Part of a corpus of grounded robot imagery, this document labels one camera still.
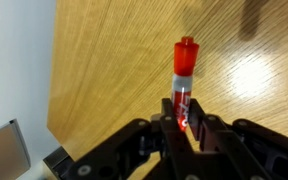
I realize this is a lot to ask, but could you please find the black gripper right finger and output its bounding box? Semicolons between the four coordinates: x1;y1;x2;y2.
189;99;288;180

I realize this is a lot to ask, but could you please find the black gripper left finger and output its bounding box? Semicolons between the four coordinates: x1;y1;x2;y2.
67;98;195;180

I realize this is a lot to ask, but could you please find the red whiteboard marker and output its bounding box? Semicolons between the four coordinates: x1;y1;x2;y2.
171;36;199;131

